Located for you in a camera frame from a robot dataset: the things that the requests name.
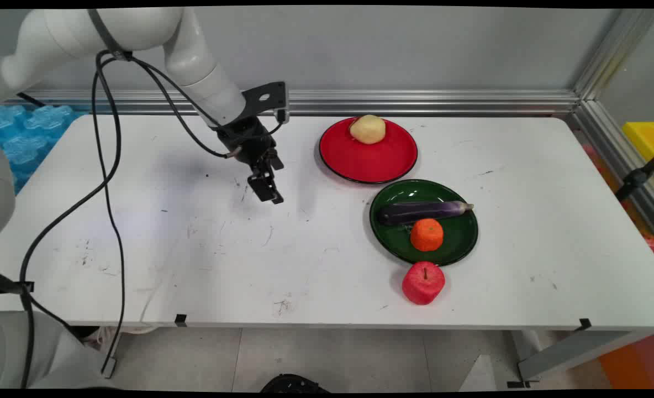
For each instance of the black round floor object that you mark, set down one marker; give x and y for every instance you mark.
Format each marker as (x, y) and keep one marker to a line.
(293, 383)

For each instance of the purple eggplant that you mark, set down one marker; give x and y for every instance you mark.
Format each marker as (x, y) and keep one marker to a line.
(415, 211)

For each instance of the orange mandarin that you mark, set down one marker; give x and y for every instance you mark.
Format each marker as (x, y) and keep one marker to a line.
(427, 235)

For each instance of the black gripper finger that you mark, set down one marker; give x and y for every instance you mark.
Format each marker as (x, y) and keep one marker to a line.
(275, 161)
(263, 187)

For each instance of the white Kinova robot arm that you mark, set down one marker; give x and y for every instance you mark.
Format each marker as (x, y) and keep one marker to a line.
(194, 55)

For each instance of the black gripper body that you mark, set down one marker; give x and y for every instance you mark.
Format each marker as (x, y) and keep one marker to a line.
(248, 138)

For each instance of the horizontal aluminium frame rail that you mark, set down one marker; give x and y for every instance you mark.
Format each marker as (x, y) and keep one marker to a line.
(415, 102)

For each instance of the angled aluminium frame rail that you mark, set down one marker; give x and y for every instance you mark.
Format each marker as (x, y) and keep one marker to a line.
(608, 116)

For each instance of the small black table clip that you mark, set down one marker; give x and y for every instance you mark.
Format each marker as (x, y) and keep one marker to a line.
(584, 324)
(180, 319)

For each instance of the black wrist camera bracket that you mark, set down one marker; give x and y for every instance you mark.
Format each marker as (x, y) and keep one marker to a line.
(265, 98)

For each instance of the red apple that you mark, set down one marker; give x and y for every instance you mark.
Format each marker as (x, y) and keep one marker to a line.
(423, 283)

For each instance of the green plate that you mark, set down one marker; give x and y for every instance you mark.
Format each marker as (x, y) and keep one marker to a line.
(448, 243)

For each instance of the red plate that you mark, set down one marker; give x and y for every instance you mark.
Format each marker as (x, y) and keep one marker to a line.
(368, 160)

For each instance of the black stand pole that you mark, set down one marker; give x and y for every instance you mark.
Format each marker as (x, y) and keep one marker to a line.
(636, 178)

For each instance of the grey table leg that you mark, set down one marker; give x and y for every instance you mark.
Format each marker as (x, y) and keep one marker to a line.
(575, 351)

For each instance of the orange crate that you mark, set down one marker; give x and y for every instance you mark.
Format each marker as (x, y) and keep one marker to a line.
(636, 362)

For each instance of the yellow box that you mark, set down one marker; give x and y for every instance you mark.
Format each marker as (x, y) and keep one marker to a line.
(647, 141)

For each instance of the yellow potato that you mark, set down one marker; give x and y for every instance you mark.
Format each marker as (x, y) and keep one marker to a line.
(368, 129)

